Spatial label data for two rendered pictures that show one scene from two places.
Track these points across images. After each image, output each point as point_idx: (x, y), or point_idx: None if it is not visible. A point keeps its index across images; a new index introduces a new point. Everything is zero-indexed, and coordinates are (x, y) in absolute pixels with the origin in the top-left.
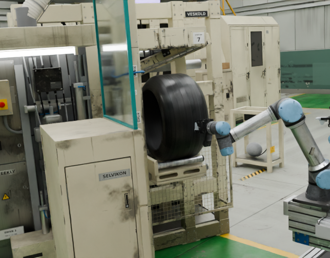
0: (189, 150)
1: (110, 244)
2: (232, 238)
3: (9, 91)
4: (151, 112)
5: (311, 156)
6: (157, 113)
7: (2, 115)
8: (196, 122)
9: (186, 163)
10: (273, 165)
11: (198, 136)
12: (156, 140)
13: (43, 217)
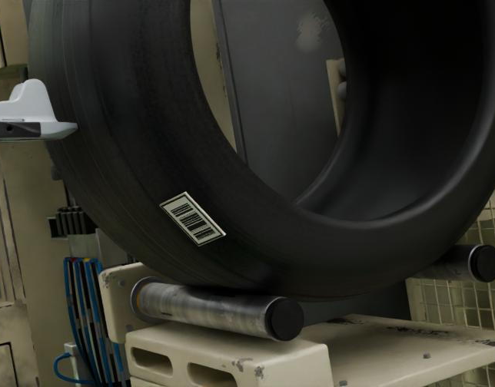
0: (152, 248)
1: None
2: None
3: None
4: (431, 34)
5: None
6: (454, 37)
7: None
8: (17, 84)
9: (213, 324)
10: None
11: (105, 173)
12: (409, 180)
13: (74, 376)
